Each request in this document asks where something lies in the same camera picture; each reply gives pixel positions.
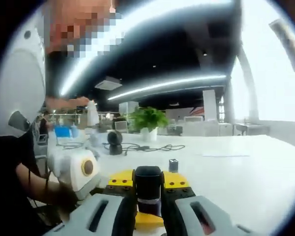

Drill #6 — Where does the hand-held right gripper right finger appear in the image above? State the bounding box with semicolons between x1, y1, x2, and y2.
160;171;259;236

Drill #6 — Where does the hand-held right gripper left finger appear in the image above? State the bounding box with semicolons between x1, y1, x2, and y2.
49;169;137;236

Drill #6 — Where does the black bottle cap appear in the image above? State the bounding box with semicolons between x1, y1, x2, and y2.
134;166;163;201

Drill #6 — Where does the short black cosmetic bottle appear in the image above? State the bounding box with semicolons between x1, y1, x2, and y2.
169;159;180;174

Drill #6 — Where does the blue box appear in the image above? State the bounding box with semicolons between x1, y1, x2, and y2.
54;125;73;138

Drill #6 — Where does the black round desk device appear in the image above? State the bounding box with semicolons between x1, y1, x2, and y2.
107;131;123;155

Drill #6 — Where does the white table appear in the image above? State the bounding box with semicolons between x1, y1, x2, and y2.
34;132;295;236

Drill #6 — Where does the white plastic bag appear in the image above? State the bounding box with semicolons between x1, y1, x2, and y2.
87;99;99;126

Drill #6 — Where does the white plant pot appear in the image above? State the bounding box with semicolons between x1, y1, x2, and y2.
140;127;158;142

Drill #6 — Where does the green plant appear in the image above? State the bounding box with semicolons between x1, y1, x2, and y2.
129;106;169;133

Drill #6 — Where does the ceiling air vent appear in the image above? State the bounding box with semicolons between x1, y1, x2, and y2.
95;76;123;90

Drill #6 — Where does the white worn device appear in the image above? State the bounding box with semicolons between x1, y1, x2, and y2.
0;24;48;138

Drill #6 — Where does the metal sink with faucet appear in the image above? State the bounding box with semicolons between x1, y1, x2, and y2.
236;120;271;136

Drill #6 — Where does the long ceiling light strip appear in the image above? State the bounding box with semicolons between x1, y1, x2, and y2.
107;75;227;101

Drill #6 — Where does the overhead ceiling light strip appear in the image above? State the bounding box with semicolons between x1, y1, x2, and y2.
60;0;239;96

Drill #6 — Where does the black power cable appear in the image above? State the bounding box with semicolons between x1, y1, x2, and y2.
102;142;186;156

